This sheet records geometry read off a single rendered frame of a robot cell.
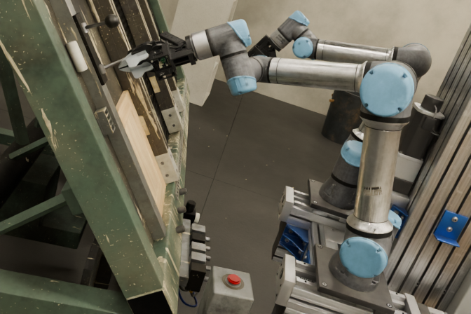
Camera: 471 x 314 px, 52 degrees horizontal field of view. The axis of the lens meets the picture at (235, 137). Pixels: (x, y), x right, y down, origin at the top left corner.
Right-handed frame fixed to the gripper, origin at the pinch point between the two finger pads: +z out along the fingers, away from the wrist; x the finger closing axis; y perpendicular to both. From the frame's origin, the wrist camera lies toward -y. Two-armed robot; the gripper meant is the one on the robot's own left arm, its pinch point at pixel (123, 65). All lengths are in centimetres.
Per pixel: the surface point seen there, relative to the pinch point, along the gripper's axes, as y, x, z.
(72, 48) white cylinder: -0.5, -9.1, 10.3
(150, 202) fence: 14.1, 41.0, 8.3
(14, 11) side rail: 15.0, -29.3, 11.9
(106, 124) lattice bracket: 7.7, 11.8, 10.0
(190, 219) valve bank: -14, 89, 8
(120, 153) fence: 7.7, 23.4, 10.8
